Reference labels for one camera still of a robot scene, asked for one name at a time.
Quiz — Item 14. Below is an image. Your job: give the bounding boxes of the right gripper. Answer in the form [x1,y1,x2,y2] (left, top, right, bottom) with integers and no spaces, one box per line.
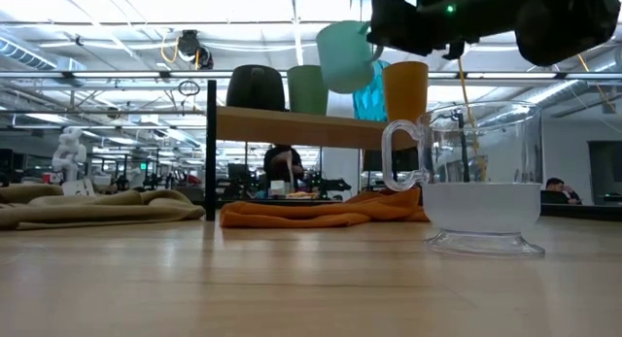
[365,0,468,62]

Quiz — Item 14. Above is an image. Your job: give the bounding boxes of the turquoise plastic mug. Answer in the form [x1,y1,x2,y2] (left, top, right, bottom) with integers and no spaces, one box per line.
[315,19,386,95]

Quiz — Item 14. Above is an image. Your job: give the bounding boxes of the orange plastic cup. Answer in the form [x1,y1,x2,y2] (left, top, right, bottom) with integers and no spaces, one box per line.
[381,60,431,124]

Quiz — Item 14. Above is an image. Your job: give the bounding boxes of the blue faceted plastic tumbler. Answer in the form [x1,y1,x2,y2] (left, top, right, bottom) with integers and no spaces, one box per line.
[351,58,391,123]

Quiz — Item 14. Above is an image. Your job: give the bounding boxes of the green plastic cup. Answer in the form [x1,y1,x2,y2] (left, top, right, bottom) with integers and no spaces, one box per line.
[286,64,330,118]

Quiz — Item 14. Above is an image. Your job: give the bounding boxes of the black mug with orange inside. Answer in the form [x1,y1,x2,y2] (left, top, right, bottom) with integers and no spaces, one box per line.
[225,63,288,113]

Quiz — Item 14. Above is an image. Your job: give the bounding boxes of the clear glass footed mug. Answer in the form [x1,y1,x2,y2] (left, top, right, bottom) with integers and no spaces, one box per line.
[380,100,548,259]

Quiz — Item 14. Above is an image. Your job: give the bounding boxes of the wooden shelf with black legs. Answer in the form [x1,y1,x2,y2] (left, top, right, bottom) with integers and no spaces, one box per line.
[204,79,420,223]

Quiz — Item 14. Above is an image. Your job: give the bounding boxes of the standing person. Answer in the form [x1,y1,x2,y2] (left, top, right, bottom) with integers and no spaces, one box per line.
[262,143,306,195]

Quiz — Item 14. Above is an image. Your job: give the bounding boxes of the orange cloth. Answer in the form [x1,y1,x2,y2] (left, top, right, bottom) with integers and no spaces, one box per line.
[219,186,432,230]

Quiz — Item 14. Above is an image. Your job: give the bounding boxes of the seated person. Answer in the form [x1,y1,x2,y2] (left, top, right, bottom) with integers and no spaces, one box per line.
[539,177,582,206]

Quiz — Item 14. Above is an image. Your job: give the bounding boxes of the khaki cloth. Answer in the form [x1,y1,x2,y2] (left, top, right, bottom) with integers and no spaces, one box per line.
[0,178,207,232]

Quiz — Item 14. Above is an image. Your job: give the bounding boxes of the white robot figure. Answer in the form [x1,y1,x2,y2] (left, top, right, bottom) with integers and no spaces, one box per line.
[50,126,89,185]

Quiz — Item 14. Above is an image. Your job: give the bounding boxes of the yellow cable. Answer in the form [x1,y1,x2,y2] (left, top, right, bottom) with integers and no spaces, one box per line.
[456,54,489,183]

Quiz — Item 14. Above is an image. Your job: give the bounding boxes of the black ceiling cable reel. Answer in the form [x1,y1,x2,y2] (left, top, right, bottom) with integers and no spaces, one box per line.
[175,29,216,72]

